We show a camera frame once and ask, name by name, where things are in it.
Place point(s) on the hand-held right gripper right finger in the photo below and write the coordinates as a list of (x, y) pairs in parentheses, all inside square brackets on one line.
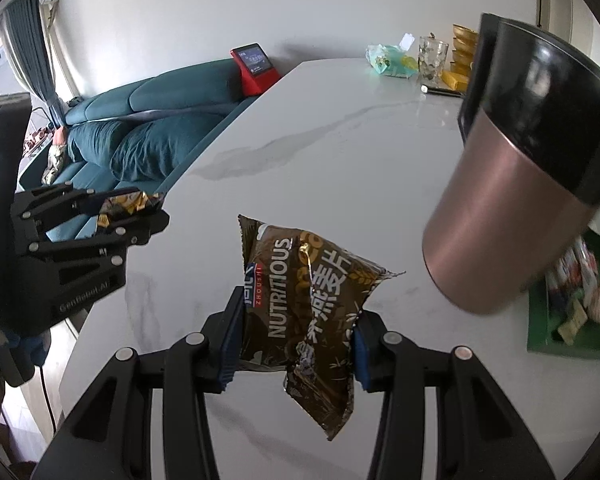
[(362, 355)]

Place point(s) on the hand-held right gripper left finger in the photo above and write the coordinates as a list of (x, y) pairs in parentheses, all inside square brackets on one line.
[(232, 340)]

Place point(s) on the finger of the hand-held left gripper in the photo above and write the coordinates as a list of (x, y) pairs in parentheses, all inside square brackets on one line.
[(105, 242), (55, 205)]

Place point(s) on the small brown gold packet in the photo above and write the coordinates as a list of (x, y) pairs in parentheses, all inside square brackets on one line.
[(125, 205)]

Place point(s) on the large brown oatmeal packet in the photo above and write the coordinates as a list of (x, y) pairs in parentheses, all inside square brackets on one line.
[(305, 310)]

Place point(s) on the green tray box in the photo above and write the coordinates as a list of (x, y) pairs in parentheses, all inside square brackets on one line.
[(537, 330)]

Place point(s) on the clear bag of colourful snacks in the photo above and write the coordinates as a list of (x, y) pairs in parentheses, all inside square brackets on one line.
[(585, 285)]

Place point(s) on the patterned cushion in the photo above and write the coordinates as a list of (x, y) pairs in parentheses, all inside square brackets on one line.
[(55, 165)]

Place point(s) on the teal sofa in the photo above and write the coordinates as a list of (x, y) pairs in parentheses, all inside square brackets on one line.
[(155, 145)]

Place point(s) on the blue grey curtain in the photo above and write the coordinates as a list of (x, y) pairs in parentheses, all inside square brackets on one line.
[(30, 50)]

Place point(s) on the red smart display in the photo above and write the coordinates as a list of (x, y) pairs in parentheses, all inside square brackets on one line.
[(252, 67)]

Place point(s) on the black flat tray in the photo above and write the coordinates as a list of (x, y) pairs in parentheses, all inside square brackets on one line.
[(442, 91)]

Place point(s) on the yellow box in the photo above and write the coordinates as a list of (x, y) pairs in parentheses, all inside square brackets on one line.
[(454, 80)]

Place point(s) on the teal tissue pack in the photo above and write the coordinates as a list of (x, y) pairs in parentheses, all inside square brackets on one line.
[(390, 57)]

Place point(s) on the clear glass cup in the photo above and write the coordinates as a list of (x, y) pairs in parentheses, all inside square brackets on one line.
[(432, 60)]

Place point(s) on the stack of gold bowls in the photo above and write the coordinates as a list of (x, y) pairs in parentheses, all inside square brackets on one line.
[(462, 45)]

